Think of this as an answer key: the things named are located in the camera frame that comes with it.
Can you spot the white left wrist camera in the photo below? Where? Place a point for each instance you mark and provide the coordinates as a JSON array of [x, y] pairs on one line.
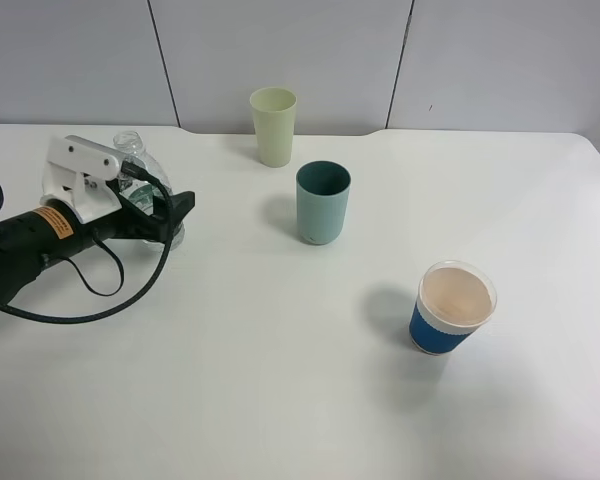
[[77, 172]]

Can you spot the teal plastic cup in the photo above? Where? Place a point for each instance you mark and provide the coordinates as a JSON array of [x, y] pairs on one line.
[[322, 192]]

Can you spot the blue sleeve paper cup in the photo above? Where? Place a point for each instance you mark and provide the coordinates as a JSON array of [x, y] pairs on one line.
[[454, 299]]

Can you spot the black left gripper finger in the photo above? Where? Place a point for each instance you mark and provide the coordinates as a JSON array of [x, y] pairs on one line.
[[181, 204]]

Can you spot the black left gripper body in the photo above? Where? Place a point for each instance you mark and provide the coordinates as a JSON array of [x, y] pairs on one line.
[[51, 233]]

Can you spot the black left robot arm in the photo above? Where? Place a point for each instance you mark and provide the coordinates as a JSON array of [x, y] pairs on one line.
[[14, 277]]

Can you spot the pale yellow plastic cup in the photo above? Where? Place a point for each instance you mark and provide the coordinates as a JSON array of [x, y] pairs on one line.
[[274, 113]]

